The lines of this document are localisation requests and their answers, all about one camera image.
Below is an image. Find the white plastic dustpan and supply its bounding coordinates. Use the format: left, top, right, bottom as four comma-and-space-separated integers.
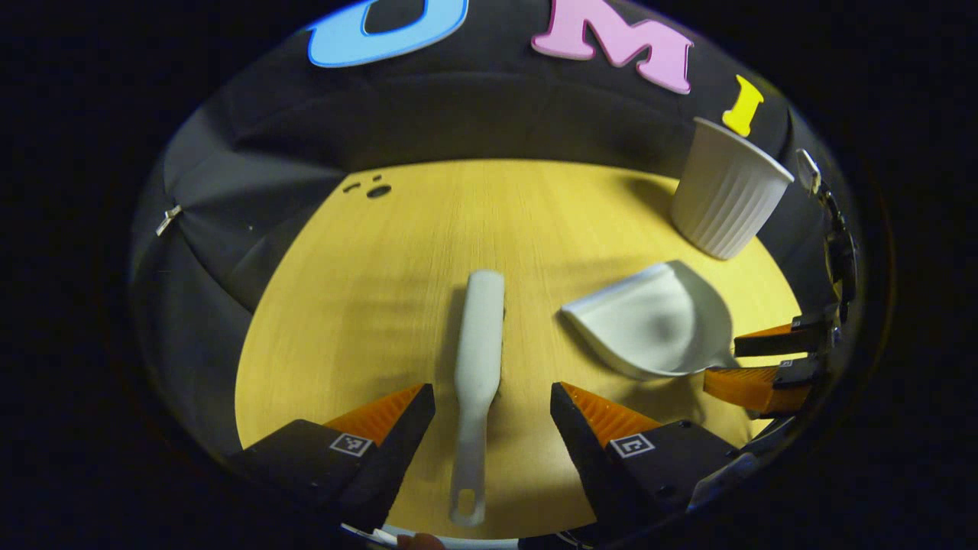
561, 260, 742, 381

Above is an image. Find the white ribbed garbage bin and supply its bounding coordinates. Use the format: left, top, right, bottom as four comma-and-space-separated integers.
671, 116, 795, 261

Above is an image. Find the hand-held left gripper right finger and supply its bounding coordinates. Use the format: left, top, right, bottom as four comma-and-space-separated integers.
550, 382, 757, 535

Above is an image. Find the small white broom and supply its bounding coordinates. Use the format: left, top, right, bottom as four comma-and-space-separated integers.
449, 269, 507, 528

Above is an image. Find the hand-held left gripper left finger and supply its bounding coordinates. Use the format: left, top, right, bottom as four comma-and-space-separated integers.
225, 383, 436, 535

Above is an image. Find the wooden desktop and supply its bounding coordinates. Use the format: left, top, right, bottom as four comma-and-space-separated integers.
234, 159, 803, 540

